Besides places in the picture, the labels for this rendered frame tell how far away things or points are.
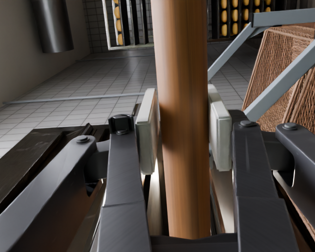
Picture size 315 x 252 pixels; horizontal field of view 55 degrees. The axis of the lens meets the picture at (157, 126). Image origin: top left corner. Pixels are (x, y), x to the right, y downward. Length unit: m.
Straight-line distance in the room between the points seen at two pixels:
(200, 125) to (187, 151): 0.02
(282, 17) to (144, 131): 0.93
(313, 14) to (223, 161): 0.95
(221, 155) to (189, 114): 0.03
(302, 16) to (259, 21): 0.13
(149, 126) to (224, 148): 0.04
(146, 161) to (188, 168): 0.04
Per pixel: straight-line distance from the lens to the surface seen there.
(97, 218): 0.84
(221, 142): 0.15
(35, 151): 1.69
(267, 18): 1.04
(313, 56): 0.59
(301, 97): 1.15
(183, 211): 0.21
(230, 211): 1.08
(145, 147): 0.15
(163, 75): 0.17
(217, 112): 0.16
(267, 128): 1.55
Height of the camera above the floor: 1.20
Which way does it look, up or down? 4 degrees up
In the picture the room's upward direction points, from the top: 93 degrees counter-clockwise
